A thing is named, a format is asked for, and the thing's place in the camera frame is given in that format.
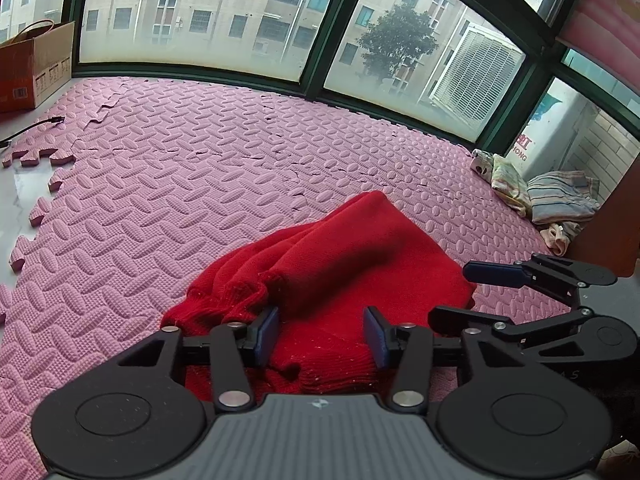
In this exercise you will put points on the green window frame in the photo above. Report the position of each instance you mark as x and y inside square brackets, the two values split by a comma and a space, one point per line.
[320, 60]

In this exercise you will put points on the red sweater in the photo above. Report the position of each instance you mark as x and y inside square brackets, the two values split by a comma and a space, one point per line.
[350, 250]

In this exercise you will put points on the small pink cloth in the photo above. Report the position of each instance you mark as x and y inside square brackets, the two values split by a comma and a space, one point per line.
[557, 237]

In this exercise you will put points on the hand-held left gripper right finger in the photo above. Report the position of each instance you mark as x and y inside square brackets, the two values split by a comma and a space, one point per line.
[377, 335]

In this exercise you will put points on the green tree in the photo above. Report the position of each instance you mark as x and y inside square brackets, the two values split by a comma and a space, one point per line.
[395, 40]

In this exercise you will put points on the brown wooden cabinet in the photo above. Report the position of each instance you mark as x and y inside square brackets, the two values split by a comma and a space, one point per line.
[615, 220]

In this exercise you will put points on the pink foam puzzle mat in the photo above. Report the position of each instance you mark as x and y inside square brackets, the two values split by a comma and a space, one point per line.
[175, 185]

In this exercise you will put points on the beige apartment building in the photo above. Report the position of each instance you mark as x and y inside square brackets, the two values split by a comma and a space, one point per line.
[225, 0]

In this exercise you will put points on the striped cloth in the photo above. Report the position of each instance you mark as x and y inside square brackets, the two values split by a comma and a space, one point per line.
[560, 200]

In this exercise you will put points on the cardboard box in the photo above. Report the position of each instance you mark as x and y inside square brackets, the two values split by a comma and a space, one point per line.
[30, 70]

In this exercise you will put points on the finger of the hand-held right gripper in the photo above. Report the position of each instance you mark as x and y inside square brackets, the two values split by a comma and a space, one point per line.
[450, 320]
[492, 272]

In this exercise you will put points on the pink curtain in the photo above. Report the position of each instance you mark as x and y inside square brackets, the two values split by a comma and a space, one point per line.
[610, 10]

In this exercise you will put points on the white louvred air conditioner unit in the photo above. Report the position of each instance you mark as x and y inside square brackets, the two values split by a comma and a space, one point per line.
[475, 75]

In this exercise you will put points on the white spotted cloth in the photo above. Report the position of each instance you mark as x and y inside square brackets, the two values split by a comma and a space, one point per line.
[482, 165]

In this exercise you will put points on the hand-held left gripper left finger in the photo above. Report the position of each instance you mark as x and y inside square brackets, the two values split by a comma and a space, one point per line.
[267, 334]

